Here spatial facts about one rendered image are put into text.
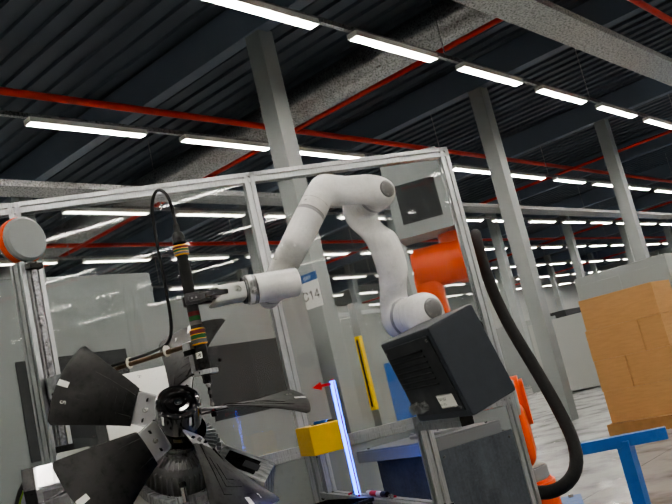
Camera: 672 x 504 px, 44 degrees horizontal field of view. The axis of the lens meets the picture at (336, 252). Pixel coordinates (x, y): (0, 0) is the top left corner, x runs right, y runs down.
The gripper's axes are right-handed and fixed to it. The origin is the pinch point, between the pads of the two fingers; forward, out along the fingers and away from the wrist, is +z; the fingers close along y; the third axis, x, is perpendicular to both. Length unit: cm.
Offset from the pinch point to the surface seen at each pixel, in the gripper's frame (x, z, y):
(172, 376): -18.8, 7.1, 13.0
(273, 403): -32.7, -15.4, -6.5
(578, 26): 302, -556, 472
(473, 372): -36, -36, -83
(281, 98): 315, -257, 634
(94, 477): -41, 33, -12
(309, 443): -47, -31, 24
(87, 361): -10.4, 29.3, 10.3
